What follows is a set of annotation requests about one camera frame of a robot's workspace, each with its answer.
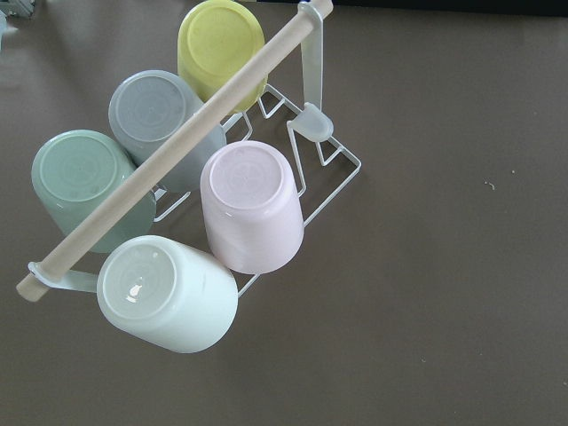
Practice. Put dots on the grey plastic cup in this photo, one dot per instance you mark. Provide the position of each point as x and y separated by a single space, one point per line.
146 109

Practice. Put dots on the pink plastic cup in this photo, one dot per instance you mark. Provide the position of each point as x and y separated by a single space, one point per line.
252 213

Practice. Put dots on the white wire cup rack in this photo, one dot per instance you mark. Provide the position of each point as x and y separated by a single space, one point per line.
129 193

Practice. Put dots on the green plastic cup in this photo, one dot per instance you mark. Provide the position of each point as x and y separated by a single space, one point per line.
75 171

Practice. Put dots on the yellow plastic cup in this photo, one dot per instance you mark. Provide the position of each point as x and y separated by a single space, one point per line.
215 40

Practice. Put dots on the white plastic cup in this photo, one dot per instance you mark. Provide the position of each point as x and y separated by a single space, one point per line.
168 294

